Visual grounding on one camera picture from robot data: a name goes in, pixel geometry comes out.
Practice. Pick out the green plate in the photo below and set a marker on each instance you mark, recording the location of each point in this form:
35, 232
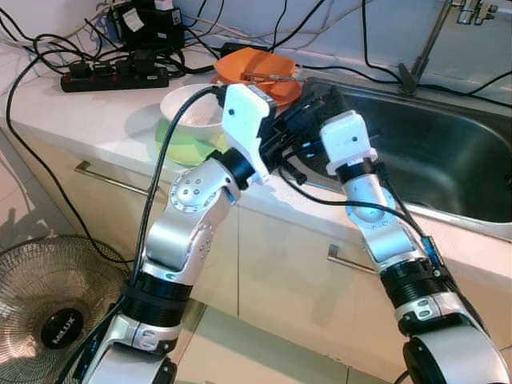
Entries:
184, 150

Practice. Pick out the white bowl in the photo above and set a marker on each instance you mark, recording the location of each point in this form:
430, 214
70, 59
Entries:
188, 108

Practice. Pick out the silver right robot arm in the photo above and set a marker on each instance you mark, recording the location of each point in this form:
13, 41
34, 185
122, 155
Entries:
400, 256

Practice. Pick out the beige kitchen cabinet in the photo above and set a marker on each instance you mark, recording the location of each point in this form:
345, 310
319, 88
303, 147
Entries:
280, 272

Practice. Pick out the orange plate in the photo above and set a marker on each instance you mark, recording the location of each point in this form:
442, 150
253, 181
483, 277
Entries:
288, 94

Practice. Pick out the metal spoon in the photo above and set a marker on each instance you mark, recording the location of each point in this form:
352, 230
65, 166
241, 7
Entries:
272, 77

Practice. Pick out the metal sink faucet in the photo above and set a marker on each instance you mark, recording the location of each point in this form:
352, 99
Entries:
428, 48

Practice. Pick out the stainless steel sink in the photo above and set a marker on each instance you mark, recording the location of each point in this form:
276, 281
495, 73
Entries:
456, 160

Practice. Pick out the black charger box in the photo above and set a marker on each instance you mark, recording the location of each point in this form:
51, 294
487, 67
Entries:
156, 32

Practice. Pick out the black power strip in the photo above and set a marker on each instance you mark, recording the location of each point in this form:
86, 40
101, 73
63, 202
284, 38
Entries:
112, 78

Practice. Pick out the metal floor fan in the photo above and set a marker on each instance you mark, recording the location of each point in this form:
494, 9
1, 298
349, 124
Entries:
40, 280

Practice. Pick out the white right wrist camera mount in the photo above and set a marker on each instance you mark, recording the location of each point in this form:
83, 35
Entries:
348, 140

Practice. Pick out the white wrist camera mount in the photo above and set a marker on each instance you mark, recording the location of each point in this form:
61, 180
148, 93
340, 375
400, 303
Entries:
348, 140
244, 120

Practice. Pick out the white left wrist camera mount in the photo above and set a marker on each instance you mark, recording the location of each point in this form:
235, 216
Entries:
244, 120

